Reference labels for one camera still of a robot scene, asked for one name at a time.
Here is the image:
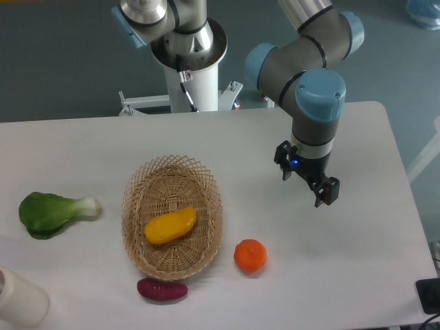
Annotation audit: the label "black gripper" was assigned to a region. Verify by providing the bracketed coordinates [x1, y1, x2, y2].
[274, 140, 340, 207]

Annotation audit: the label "woven wicker basket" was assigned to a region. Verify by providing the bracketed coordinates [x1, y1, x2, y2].
[122, 155, 223, 281]

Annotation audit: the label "yellow mango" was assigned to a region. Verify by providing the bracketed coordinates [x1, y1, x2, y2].
[144, 206, 197, 245]

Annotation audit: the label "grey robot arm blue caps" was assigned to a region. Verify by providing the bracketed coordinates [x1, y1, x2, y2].
[112, 1, 364, 206]

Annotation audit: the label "blue bag in background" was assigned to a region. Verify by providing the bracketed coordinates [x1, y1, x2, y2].
[406, 0, 439, 30]

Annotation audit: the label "white frame leg at right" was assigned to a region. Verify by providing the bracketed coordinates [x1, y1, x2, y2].
[406, 117, 439, 184]

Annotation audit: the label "green bok choy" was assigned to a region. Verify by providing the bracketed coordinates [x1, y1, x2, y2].
[19, 192, 101, 240]

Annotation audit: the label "purple sweet potato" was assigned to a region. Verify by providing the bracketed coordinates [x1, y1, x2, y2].
[137, 278, 188, 302]

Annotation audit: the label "black device at table edge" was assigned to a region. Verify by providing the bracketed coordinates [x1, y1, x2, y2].
[415, 278, 439, 314]

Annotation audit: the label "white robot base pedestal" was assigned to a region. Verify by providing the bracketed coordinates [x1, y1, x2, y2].
[118, 19, 244, 116]

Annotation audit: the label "orange tangerine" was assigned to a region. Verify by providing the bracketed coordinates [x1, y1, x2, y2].
[233, 239, 267, 274]

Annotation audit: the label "white cylindrical bottle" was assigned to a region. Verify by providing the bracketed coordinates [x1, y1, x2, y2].
[1, 267, 50, 327]

